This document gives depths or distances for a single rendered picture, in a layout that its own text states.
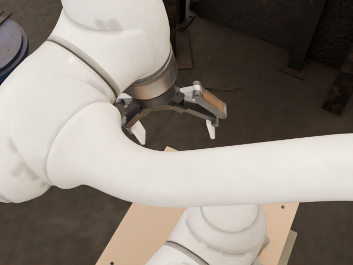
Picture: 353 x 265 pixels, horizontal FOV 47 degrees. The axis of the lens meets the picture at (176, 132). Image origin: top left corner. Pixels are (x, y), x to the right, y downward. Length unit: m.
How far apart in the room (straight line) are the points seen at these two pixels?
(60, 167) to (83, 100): 0.07
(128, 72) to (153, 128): 1.21
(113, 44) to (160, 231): 0.65
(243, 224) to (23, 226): 0.99
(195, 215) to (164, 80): 0.29
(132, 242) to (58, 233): 0.55
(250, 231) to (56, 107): 0.45
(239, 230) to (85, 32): 0.44
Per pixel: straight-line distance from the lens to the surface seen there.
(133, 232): 1.02
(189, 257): 0.75
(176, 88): 0.61
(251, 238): 0.75
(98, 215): 1.50
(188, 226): 0.77
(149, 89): 0.55
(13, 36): 1.48
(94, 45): 0.44
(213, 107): 0.66
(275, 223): 1.04
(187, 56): 1.90
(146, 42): 0.46
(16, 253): 1.53
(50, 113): 0.40
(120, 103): 0.65
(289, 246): 1.11
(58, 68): 0.43
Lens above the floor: 1.37
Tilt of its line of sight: 56 degrees down
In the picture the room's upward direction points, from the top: straight up
